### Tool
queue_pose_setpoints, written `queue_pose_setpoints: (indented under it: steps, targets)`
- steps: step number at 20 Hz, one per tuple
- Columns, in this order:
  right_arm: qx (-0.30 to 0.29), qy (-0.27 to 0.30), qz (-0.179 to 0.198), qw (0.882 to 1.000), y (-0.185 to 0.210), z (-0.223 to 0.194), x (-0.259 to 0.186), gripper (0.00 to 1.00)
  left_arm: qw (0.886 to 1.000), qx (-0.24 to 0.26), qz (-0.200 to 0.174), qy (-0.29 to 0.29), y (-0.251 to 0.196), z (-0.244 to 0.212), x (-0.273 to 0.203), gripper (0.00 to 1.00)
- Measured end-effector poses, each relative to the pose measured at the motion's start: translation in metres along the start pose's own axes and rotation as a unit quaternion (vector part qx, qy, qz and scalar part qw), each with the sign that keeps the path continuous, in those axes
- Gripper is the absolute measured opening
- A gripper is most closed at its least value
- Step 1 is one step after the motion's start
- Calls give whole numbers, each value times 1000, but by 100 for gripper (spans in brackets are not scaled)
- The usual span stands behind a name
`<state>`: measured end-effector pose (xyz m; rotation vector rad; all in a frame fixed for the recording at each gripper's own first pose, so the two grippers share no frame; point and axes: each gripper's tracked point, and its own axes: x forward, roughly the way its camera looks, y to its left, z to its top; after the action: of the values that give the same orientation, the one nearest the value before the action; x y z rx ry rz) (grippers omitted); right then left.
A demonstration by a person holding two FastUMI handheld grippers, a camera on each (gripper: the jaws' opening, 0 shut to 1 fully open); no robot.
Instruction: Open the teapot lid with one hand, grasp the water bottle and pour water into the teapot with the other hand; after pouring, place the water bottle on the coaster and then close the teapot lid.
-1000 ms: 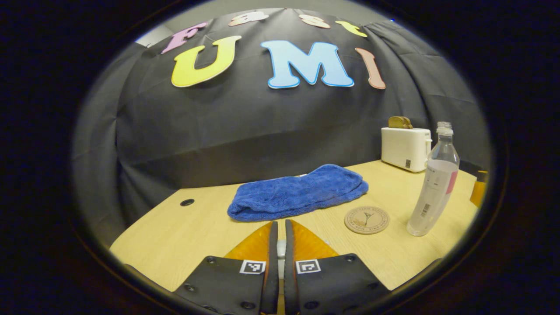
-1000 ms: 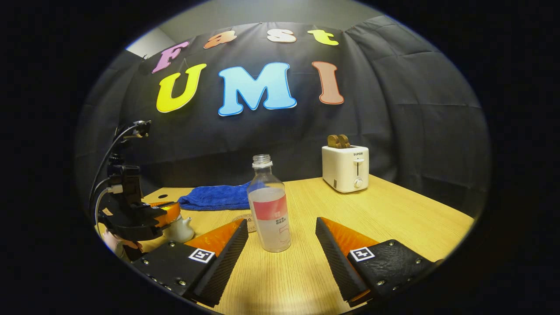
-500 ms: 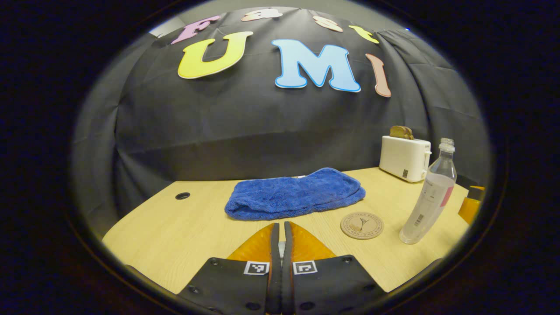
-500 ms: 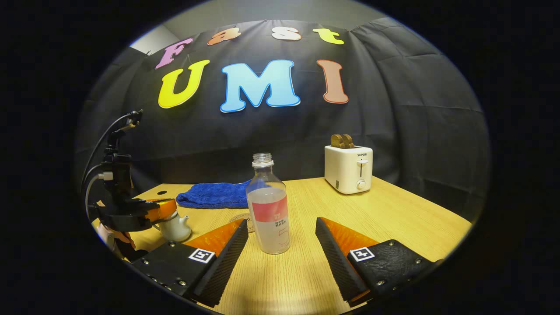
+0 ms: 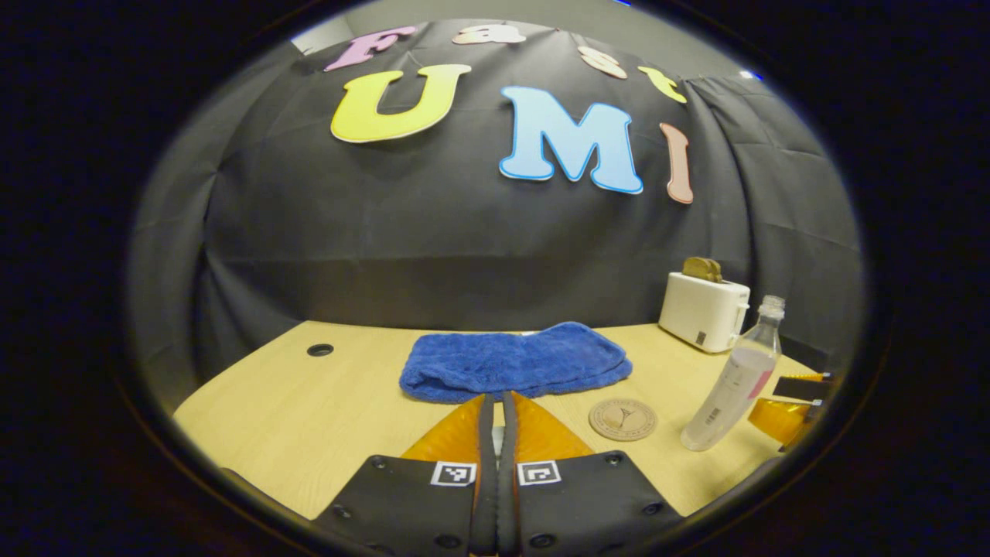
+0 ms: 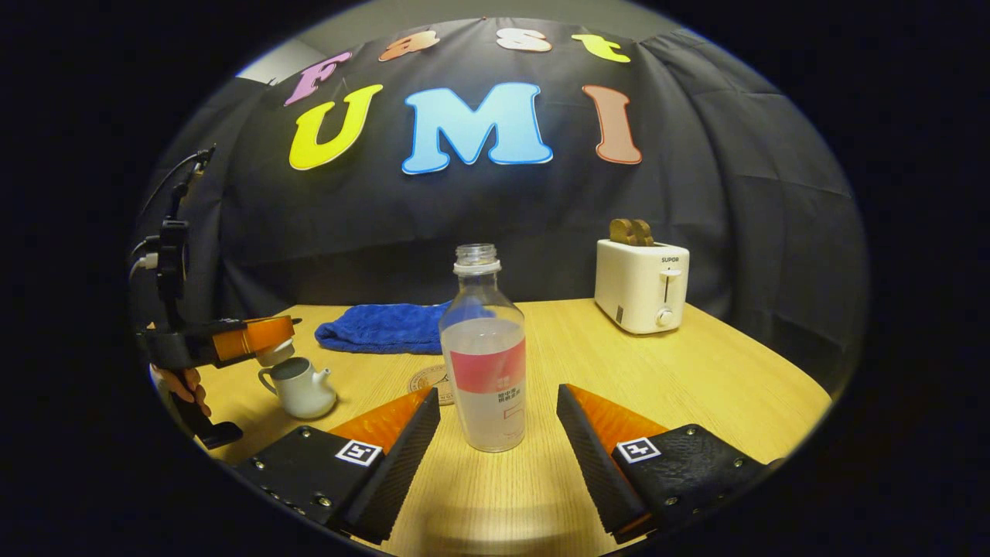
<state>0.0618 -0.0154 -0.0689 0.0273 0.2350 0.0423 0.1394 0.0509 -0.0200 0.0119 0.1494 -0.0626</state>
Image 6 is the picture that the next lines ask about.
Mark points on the white toaster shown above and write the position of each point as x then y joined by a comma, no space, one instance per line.
638,286

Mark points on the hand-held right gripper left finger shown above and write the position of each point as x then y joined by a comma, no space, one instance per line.
398,472

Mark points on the white teacup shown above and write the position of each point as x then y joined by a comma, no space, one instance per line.
305,394

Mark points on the round cork coaster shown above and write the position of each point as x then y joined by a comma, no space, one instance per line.
429,383

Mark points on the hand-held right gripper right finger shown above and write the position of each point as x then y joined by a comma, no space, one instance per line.
592,464

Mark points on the blue towel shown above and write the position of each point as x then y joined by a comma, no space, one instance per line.
387,329

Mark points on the clear water bottle pink label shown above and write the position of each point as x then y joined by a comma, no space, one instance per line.
483,363

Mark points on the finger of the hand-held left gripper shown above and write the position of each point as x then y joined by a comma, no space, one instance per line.
255,334

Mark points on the brown toast slice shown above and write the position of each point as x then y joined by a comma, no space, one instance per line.
621,231
643,234

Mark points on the black backdrop cloth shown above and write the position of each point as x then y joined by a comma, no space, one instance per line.
503,216

